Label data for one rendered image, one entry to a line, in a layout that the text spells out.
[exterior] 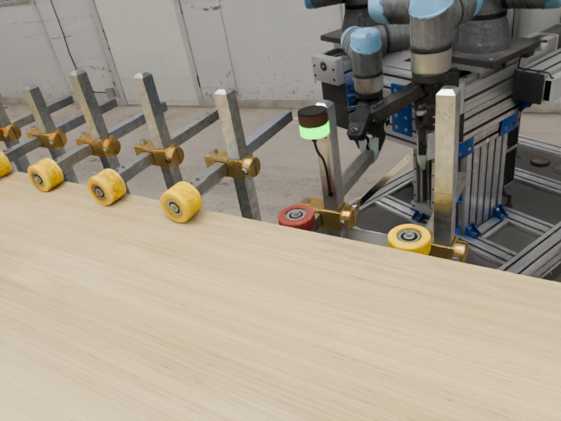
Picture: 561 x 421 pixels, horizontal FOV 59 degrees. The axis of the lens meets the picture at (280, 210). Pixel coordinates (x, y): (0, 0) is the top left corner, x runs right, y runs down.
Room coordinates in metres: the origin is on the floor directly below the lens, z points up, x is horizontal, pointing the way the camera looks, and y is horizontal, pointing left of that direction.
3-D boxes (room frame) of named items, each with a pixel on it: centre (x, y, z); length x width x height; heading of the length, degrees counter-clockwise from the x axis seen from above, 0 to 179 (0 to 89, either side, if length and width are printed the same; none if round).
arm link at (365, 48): (1.26, -0.29, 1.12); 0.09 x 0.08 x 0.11; 1
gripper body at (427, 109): (0.92, -0.34, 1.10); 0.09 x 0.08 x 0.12; 74
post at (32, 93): (1.55, 0.69, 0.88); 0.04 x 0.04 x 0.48; 54
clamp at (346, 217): (0.98, -0.10, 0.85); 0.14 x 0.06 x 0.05; 54
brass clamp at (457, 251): (0.84, -0.31, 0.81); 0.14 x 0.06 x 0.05; 54
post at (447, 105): (0.82, -0.33, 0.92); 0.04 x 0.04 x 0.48; 54
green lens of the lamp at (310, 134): (0.93, -0.10, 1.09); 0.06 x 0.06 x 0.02
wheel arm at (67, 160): (1.48, 0.48, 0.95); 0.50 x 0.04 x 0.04; 144
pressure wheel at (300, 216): (0.91, -0.03, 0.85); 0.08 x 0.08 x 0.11
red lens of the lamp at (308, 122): (0.93, -0.10, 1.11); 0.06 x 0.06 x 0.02
